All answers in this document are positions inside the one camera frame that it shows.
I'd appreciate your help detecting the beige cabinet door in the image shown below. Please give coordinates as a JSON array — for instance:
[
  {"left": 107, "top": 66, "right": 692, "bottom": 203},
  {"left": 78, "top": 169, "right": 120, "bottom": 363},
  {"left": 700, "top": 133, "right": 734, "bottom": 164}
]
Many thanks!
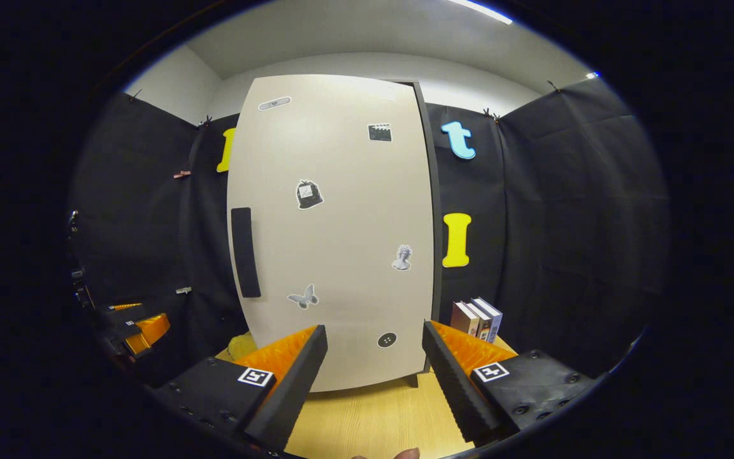
[{"left": 226, "top": 74, "right": 435, "bottom": 393}]

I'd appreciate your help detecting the black backdrop cloth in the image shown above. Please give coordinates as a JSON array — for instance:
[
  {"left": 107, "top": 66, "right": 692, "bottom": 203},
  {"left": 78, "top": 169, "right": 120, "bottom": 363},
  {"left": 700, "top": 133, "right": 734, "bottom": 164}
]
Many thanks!
[{"left": 68, "top": 76, "right": 672, "bottom": 390}]

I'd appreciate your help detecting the long ceiling light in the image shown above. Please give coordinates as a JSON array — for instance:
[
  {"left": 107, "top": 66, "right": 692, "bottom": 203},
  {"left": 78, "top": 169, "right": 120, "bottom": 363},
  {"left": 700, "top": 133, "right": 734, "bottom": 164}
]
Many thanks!
[{"left": 449, "top": 0, "right": 514, "bottom": 26}]

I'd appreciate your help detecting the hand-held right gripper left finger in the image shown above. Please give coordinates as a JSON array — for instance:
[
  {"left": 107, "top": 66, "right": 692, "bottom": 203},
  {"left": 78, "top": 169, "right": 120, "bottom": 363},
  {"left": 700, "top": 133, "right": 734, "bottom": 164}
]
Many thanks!
[{"left": 149, "top": 324, "right": 329, "bottom": 451}]

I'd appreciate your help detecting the brown book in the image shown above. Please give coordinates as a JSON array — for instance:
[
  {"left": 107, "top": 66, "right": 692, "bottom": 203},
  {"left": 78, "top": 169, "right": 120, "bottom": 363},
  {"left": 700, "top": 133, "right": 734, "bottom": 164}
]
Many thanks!
[{"left": 450, "top": 302, "right": 480, "bottom": 337}]

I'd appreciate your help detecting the white spine book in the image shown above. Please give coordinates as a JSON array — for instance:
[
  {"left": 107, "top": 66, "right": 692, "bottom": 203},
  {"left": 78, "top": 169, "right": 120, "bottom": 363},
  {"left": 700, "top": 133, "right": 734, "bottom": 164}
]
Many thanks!
[{"left": 466, "top": 300, "right": 492, "bottom": 342}]

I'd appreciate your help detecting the yellow lemon plush toy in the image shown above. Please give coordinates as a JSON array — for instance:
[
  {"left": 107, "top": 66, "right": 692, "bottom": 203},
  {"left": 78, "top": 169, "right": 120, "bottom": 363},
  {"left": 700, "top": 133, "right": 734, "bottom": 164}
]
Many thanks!
[{"left": 227, "top": 330, "right": 259, "bottom": 361}]

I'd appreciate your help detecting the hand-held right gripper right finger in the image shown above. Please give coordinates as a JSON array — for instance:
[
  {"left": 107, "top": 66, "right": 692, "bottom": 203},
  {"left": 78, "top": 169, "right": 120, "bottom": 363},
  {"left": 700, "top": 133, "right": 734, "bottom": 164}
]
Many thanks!
[{"left": 422, "top": 319, "right": 598, "bottom": 447}]

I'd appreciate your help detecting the grey cabinet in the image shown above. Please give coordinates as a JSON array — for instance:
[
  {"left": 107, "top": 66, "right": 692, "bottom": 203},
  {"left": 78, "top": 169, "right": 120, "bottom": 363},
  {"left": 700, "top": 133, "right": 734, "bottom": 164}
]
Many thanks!
[{"left": 399, "top": 80, "right": 445, "bottom": 390}]

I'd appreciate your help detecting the black door handle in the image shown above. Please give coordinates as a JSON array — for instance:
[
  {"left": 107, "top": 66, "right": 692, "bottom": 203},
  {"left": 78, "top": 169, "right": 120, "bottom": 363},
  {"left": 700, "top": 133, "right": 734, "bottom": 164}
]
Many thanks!
[{"left": 231, "top": 207, "right": 263, "bottom": 299}]

